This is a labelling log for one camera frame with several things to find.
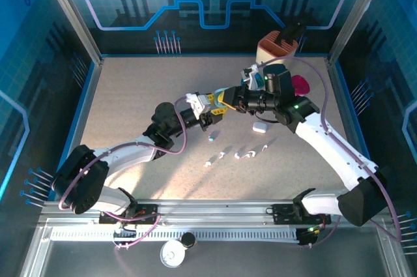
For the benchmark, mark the white square earbud case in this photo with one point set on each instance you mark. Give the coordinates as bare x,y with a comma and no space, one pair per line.
259,127

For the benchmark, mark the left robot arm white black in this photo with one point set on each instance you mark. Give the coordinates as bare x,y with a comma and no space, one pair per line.
130,156

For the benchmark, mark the magenta plastic bowl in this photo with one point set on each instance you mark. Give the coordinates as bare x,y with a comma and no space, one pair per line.
301,86

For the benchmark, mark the beige knife block orange top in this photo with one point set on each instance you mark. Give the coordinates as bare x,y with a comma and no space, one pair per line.
275,45

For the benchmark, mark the black round cap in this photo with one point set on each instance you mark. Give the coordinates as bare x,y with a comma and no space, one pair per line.
188,240

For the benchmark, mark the white round lid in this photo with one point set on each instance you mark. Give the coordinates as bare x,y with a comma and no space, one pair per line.
171,255

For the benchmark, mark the black electronics box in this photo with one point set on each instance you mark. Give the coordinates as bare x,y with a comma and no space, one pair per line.
307,238

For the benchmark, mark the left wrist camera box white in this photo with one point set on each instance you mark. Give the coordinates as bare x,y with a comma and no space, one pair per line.
195,102

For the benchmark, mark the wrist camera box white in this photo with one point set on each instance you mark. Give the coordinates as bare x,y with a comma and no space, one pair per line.
195,102
251,76

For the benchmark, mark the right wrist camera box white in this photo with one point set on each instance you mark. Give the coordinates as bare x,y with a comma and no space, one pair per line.
251,76

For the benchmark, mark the aluminium table side rail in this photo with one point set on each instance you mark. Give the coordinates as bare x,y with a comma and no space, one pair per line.
92,88
335,88

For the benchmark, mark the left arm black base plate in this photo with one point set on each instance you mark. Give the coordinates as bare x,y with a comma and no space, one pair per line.
148,213

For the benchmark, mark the aluminium mounting rail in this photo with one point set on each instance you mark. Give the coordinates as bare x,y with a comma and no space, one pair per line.
211,212

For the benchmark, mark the aluminium frame post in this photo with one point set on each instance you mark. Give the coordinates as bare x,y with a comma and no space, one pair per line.
355,13
73,16

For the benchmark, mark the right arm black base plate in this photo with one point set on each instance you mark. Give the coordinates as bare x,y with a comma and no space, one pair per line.
283,213

